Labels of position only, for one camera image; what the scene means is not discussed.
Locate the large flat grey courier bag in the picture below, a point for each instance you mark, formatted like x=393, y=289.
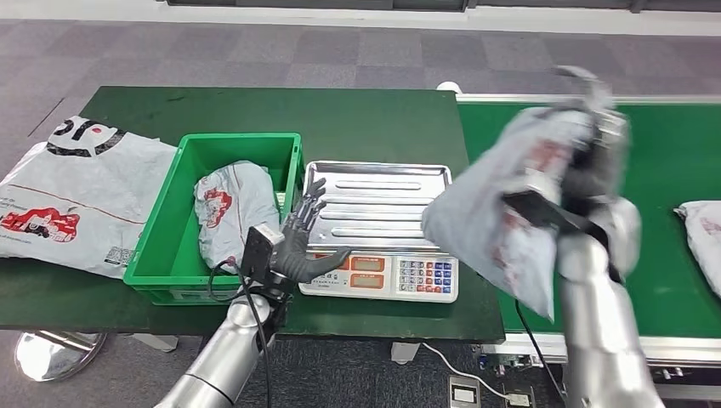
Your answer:
x=79, y=180

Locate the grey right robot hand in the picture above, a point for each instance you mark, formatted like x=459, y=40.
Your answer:
x=602, y=163

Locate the grey courier parcel red print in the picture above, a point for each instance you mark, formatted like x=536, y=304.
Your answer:
x=704, y=242
x=479, y=236
x=236, y=214

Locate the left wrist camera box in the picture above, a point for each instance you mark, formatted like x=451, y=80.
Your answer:
x=260, y=250

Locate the green plastic crate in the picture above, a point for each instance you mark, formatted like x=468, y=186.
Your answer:
x=163, y=253

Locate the white electronic scale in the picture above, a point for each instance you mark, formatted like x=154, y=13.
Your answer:
x=422, y=276

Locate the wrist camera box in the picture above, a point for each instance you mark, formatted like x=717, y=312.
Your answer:
x=260, y=250
x=535, y=211

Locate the green conveyor belt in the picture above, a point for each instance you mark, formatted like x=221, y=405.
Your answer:
x=664, y=169

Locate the round chrome table base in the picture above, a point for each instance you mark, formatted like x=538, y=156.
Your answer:
x=56, y=356

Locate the white table foot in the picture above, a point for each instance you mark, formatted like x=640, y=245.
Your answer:
x=156, y=342
x=404, y=353

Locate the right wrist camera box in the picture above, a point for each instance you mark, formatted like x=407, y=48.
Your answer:
x=535, y=211

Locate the steel scale tray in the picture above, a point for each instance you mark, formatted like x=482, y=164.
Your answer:
x=372, y=208

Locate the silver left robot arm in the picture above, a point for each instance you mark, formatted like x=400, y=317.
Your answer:
x=231, y=360

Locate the conveyor control board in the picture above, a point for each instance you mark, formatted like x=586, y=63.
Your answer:
x=504, y=363

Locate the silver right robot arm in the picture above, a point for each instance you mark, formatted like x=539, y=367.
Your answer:
x=597, y=326

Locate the white plug adapter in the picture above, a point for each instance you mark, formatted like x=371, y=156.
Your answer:
x=519, y=400

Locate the white conveyor roller end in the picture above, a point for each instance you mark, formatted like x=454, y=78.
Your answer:
x=449, y=87

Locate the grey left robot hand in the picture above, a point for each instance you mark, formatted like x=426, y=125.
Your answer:
x=293, y=253

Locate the grey floor socket box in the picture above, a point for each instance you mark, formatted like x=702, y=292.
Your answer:
x=464, y=394

